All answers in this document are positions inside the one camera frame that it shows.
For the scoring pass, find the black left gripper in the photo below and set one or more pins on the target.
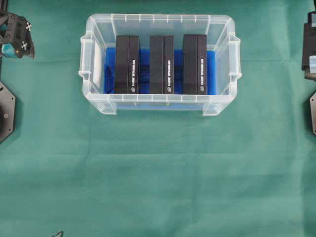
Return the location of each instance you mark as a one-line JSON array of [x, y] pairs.
[[15, 36]]

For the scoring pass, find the black camera box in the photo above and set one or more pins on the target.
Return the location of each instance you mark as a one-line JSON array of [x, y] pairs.
[[127, 65], [162, 64], [194, 65]]

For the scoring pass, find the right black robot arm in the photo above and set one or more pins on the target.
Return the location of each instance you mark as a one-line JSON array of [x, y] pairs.
[[309, 47]]

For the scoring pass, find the clear plastic storage case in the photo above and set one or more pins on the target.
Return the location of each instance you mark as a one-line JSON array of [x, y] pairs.
[[102, 31]]

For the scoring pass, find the blue foam liner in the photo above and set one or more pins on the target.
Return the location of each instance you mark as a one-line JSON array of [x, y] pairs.
[[144, 78]]

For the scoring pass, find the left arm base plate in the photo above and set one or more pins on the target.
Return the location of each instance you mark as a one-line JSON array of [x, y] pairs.
[[7, 112]]

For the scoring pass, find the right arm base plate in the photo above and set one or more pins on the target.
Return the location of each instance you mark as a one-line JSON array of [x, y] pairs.
[[313, 112]]

